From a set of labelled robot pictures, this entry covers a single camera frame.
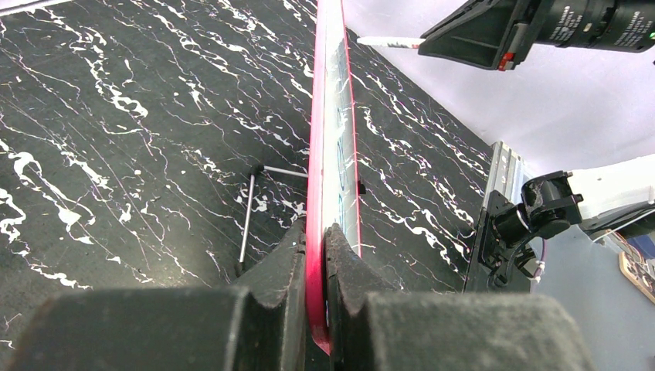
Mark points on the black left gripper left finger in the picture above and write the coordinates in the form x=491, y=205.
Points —
x=255, y=323

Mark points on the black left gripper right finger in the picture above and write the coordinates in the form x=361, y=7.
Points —
x=374, y=326

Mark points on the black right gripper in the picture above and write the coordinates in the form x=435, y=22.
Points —
x=475, y=34

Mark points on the white whiteboard marker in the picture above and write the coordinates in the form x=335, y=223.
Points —
x=391, y=41

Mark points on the pink framed whiteboard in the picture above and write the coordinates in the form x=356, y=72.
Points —
x=332, y=186

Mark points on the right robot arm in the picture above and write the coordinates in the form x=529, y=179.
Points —
x=614, y=25

